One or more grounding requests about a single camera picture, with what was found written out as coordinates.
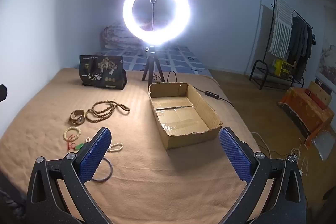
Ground blue patterned bed sheet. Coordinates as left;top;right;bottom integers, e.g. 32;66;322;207
93;44;213;77

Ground yellow box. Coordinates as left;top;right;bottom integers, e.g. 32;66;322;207
273;59;293;77

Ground cardboard box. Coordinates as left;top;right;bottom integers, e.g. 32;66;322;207
148;82;223;150

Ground grey plastic sheet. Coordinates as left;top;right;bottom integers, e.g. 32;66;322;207
311;132;336;161

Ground wooden bead necklace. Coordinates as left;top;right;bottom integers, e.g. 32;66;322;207
85;100;130;123

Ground orange cloth covered box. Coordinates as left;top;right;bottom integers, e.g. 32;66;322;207
279;87;335;147

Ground white ring light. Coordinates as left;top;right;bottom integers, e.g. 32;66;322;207
123;0;191;45

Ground black cable with inline remote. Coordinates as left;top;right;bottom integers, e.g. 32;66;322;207
151;70;235;109

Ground small tan box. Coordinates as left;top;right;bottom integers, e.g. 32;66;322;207
306;81;332;109

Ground black tripod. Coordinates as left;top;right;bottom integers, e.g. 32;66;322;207
142;46;165;86

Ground dark hanging clothes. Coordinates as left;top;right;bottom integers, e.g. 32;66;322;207
287;16;315;72

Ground folded floral quilt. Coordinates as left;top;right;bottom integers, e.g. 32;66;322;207
99;25;143;50

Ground dark thin bangle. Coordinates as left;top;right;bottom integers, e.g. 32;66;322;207
91;157;113;183

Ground striped white towel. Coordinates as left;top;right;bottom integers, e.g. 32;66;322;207
268;0;295;58

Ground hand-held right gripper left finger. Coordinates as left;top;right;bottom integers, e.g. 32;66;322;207
26;127;112;224

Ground red cord green pendant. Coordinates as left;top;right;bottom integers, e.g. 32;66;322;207
66;135;85;151

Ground wall poster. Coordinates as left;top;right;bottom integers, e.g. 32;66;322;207
318;6;336;83

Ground black snack bag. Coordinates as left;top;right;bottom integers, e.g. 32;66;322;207
79;55;128;90

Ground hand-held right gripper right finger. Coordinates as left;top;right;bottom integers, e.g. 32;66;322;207
219;127;308;224

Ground pale green bead bracelet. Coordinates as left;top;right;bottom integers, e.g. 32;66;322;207
64;126;81;140

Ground grey striped cloth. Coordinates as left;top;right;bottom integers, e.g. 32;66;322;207
0;182;24;224

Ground brown strap wristwatch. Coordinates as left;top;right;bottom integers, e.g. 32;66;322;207
69;110;86;125

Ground white bead bracelet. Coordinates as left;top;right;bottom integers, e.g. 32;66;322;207
106;143;124;152

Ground white power strip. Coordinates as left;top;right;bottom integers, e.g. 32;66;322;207
291;153;305;176

